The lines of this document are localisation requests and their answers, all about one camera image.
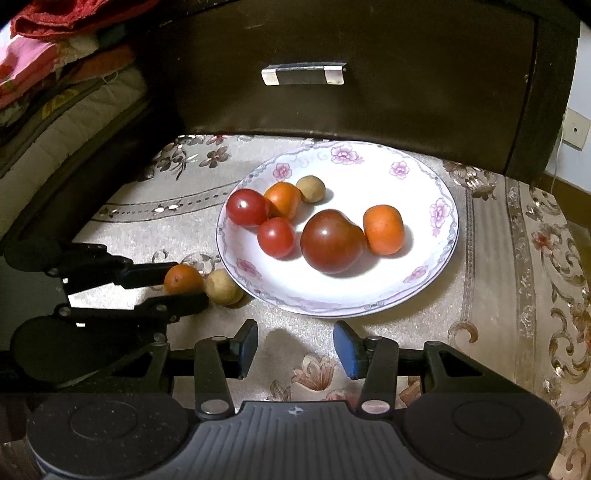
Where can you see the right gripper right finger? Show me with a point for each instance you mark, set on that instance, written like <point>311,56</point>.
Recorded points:
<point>374,359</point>

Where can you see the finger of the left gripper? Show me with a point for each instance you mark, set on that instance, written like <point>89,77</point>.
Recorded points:
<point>86,266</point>
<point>140,324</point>

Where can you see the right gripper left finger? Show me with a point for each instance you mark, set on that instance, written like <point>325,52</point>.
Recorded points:
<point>216,360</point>

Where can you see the orange tangerine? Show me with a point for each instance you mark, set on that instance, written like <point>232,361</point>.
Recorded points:
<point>183,279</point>
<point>384,229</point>
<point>284,200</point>

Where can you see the tan round fruit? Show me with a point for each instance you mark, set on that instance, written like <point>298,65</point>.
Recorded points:
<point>221,289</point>

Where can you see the grey quilted mattress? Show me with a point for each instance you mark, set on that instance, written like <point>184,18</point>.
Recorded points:
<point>45,143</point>

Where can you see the large dark red tomato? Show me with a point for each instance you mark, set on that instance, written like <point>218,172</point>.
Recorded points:
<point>330,243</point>

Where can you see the small red tomato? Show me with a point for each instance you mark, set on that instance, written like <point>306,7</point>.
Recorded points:
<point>276,237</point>

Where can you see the red tomato far left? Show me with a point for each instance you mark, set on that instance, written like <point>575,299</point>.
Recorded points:
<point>247,208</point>

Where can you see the orange tangerine in plate back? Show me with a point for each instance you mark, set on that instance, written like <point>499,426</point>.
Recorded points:
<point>284,200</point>

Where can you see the small tan fruit in plate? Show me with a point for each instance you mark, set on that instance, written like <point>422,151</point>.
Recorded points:
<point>312,189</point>

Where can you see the pink fabric pile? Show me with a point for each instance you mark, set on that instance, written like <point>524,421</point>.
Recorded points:
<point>25,62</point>

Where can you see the red knitted cloth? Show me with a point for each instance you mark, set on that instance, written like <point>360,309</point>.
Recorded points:
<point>55,20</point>

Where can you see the dark wooden nightstand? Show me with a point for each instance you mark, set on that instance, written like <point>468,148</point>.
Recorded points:
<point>484,83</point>

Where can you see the clear acrylic drawer handle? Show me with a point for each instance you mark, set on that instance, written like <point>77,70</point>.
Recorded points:
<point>311,73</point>

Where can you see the white wall socket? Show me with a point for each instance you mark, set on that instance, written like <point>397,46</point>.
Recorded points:
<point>576,128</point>

